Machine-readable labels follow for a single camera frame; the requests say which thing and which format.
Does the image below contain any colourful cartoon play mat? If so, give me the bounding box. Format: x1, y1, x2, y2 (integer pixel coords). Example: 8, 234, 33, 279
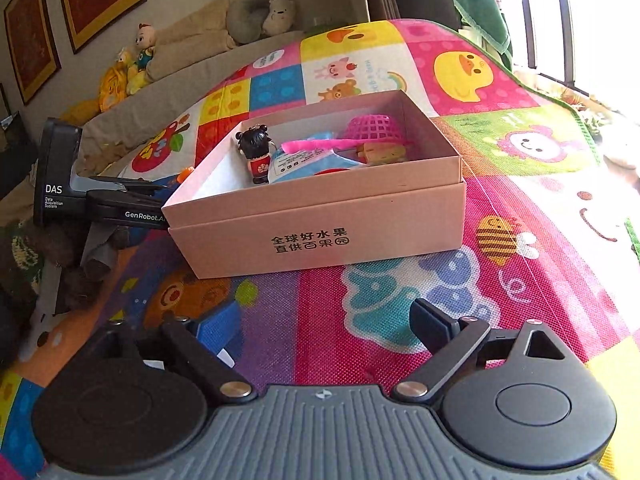
0, 19, 640, 480

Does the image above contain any red gold framed picture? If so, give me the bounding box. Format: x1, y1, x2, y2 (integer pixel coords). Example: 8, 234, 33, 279
56, 0, 147, 55
4, 0, 62, 106

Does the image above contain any red-haired doll plush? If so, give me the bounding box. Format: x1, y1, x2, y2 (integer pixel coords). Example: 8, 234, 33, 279
131, 22, 158, 73

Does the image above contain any folded beige blanket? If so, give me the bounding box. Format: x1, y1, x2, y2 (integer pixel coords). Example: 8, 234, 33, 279
145, 0, 238, 81

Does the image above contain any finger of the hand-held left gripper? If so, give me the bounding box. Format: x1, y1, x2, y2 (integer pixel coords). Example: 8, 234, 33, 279
75, 174, 166, 197

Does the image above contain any white rounded object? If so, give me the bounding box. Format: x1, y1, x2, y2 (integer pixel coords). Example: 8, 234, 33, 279
602, 130, 640, 171

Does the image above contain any small tan block toy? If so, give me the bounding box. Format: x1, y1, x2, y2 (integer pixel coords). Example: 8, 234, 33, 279
356, 141, 406, 166

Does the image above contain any black-haired doll figurine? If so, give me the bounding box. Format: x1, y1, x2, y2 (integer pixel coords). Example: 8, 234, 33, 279
235, 127, 275, 186

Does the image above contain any green printed cloth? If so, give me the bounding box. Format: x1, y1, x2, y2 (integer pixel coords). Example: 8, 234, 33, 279
447, 0, 513, 73

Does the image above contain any beige bear plush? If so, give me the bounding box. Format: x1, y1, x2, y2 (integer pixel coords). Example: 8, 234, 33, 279
262, 0, 296, 36

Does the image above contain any yellow duck plush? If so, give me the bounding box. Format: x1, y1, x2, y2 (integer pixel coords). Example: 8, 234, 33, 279
116, 47, 148, 96

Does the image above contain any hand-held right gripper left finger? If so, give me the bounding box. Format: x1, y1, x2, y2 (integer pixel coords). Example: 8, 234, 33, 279
97, 302, 253, 402

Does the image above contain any yellow orange tiger plush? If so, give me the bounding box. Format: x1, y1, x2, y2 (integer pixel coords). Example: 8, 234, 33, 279
97, 65, 132, 113

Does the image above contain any grey neck pillow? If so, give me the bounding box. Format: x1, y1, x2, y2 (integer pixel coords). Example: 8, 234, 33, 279
226, 0, 301, 45

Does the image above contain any yellow plush toy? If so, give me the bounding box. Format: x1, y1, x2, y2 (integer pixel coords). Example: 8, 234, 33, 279
60, 99, 101, 126

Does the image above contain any pink plastic basket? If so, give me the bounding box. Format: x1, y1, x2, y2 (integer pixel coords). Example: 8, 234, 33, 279
281, 114, 416, 153

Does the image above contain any blue white zip bag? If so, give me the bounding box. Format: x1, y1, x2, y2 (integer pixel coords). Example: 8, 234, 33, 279
267, 132, 371, 183

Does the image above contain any beige sofa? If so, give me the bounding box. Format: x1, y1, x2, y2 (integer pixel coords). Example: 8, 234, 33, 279
0, 30, 306, 231

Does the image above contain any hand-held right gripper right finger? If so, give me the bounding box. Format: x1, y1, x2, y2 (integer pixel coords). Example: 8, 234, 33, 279
392, 298, 568, 403

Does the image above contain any dark furniture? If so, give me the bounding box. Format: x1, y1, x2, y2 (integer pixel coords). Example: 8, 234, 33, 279
0, 82, 38, 201

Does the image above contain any pink cardboard box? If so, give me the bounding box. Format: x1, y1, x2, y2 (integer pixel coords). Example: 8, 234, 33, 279
162, 89, 468, 280

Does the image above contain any dark window frame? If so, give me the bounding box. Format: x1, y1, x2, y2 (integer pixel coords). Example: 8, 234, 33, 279
520, 0, 640, 101

